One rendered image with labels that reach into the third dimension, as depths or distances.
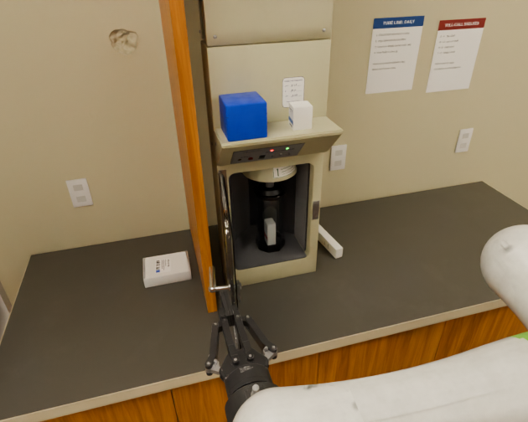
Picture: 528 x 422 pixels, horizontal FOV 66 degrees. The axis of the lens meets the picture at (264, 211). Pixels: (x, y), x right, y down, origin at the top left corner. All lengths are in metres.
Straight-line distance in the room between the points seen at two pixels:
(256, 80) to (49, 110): 0.75
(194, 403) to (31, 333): 0.54
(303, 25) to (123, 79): 0.67
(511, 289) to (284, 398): 0.38
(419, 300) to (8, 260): 1.52
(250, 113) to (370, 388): 0.68
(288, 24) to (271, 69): 0.11
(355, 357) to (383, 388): 0.92
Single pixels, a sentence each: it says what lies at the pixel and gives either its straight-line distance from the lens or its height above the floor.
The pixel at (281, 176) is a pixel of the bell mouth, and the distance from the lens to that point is 1.22.
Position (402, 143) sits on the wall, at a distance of 1.91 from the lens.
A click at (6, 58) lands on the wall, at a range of 1.53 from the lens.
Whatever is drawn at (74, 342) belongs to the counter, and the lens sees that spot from 1.36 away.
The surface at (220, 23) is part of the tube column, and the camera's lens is 1.04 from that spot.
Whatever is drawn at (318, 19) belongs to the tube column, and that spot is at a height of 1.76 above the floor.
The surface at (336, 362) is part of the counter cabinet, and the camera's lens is 1.39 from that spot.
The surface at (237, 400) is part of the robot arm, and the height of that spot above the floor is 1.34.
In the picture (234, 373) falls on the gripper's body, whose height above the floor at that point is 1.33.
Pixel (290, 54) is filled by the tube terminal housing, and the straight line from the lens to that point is 1.09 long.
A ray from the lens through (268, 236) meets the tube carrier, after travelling 1.38.
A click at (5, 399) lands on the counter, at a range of 1.32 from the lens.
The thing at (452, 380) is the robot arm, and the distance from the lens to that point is 0.53.
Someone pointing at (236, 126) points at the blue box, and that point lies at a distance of 0.99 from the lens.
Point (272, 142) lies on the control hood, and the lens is 1.02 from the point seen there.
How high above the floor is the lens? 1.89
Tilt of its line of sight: 32 degrees down
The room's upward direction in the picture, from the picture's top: 1 degrees counter-clockwise
